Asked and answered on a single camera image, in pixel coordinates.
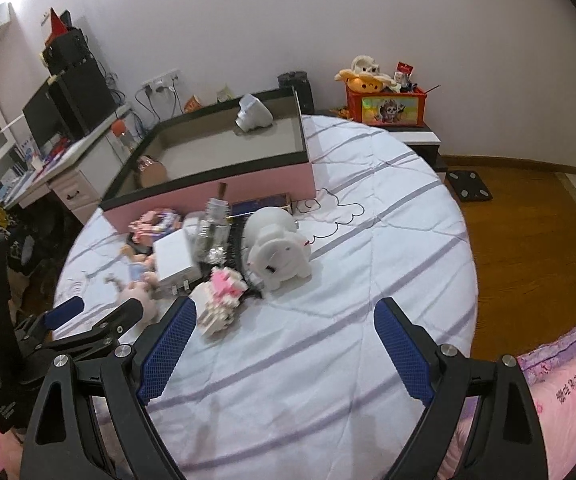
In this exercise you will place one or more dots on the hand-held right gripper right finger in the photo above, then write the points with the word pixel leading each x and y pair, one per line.
pixel 400 350

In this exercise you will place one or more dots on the white striped quilt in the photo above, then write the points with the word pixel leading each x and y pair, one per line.
pixel 368 240

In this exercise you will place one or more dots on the white plastic cup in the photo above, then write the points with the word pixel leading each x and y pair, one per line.
pixel 253 112

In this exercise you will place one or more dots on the red packet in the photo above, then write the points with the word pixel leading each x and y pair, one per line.
pixel 404 71

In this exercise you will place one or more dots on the white piggy bank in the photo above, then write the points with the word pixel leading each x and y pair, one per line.
pixel 275 250

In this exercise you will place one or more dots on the pink printed blanket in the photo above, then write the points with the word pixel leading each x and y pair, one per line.
pixel 568 400

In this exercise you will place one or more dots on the white desk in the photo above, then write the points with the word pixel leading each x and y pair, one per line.
pixel 75 180

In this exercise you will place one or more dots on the white wall power strip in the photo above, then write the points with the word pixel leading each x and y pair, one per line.
pixel 162 80

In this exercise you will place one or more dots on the orange ball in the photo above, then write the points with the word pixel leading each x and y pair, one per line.
pixel 117 127

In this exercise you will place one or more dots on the copper cup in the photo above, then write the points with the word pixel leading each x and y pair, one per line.
pixel 150 172

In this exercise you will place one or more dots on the black monitor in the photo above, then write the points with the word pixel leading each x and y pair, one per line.
pixel 42 120

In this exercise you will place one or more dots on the black comb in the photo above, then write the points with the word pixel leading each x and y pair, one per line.
pixel 238 245

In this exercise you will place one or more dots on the blue and gold box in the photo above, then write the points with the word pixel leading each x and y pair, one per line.
pixel 260 205

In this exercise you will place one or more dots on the pink storage box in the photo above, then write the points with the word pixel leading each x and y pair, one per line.
pixel 248 185

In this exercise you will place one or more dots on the white nightstand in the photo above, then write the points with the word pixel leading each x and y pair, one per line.
pixel 418 140

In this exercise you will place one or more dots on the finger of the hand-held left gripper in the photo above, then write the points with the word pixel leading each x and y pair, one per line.
pixel 65 311
pixel 117 320

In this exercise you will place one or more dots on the black bathroom scale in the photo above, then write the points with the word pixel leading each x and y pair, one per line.
pixel 468 186

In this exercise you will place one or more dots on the black box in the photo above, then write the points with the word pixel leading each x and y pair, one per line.
pixel 67 50

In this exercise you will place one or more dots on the baby doll figure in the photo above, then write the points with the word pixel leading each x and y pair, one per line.
pixel 137 280

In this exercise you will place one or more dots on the yellow plush toy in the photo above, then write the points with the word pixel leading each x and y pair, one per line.
pixel 363 82

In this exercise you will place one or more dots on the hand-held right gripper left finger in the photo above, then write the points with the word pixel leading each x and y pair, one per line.
pixel 167 350

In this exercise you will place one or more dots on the black speaker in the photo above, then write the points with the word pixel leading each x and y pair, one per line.
pixel 305 92

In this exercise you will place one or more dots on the orange packet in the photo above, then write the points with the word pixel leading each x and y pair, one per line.
pixel 192 104

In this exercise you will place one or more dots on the red paper item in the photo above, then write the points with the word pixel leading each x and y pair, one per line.
pixel 56 25

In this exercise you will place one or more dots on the white charger adapter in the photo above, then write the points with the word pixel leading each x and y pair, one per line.
pixel 175 257

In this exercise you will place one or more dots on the red toy bin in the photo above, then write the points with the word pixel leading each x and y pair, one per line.
pixel 388 110

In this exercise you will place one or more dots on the white and pink block toy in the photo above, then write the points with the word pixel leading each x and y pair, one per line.
pixel 217 300

